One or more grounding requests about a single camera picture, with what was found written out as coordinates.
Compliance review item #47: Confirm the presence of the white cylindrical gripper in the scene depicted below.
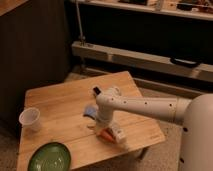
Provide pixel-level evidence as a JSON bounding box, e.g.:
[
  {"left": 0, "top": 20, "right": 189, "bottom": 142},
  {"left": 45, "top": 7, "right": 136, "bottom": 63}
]
[{"left": 94, "top": 112, "right": 113, "bottom": 134}]

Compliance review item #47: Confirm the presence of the white plastic bottle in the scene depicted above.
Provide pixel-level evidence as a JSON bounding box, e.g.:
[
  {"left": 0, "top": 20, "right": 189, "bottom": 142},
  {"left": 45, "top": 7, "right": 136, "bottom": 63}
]
[{"left": 108, "top": 122, "right": 126, "bottom": 144}]

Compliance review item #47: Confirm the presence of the orange pepper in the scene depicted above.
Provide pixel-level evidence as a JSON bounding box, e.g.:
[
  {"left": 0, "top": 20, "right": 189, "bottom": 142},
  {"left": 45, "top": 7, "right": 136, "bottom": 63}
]
[{"left": 101, "top": 130, "right": 115, "bottom": 143}]

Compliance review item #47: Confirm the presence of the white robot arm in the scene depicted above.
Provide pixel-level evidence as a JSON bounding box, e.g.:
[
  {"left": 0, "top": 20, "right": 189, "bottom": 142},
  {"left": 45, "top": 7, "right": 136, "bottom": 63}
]
[{"left": 93, "top": 87, "right": 213, "bottom": 171}]

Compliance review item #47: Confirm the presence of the blue yellow sponge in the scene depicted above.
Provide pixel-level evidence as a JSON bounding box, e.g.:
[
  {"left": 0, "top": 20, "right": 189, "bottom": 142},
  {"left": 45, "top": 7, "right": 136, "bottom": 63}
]
[{"left": 83, "top": 105, "right": 97, "bottom": 120}]

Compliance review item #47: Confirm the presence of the small black object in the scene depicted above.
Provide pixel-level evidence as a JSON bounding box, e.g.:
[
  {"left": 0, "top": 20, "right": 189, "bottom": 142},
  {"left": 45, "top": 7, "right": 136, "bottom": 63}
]
[{"left": 93, "top": 87, "right": 101, "bottom": 96}]

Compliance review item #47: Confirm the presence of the wooden table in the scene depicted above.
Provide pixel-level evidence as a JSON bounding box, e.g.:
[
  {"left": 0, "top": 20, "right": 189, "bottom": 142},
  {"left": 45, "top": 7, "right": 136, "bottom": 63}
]
[{"left": 17, "top": 71, "right": 165, "bottom": 171}]

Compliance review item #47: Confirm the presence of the grey metal shelf beam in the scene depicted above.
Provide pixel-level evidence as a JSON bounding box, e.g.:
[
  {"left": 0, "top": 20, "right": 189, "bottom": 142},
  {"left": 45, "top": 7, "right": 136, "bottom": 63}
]
[{"left": 71, "top": 41, "right": 213, "bottom": 82}]

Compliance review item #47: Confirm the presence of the green plate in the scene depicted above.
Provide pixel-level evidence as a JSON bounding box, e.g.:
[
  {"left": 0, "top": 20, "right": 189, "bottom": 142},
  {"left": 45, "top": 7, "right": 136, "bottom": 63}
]
[{"left": 27, "top": 142, "right": 71, "bottom": 171}]

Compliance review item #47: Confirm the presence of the clear plastic cup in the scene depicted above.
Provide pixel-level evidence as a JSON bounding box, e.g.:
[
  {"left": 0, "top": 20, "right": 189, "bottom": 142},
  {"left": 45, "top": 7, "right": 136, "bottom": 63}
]
[{"left": 19, "top": 107, "right": 41, "bottom": 132}]

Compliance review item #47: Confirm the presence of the metal pole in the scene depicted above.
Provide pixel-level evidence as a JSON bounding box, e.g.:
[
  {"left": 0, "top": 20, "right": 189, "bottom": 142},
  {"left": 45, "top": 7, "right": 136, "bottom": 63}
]
[{"left": 75, "top": 0, "right": 85, "bottom": 45}]

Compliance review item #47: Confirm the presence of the dark wooden cabinet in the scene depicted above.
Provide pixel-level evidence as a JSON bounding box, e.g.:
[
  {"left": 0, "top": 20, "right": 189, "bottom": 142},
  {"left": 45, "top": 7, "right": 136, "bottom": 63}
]
[{"left": 0, "top": 0, "right": 69, "bottom": 128}]

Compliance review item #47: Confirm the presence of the black handle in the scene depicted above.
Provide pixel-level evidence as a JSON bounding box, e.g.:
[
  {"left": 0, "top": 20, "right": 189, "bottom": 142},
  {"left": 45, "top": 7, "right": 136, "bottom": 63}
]
[{"left": 170, "top": 58, "right": 201, "bottom": 68}]

